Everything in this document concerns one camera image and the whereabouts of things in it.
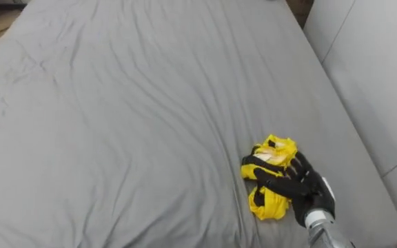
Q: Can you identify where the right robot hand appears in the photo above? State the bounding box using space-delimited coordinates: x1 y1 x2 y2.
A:
242 150 336 228

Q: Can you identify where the yellow and black garment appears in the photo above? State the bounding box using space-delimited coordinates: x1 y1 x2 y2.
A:
241 134 298 221

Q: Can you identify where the grey bed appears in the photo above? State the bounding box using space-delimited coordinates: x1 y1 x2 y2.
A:
0 0 397 248

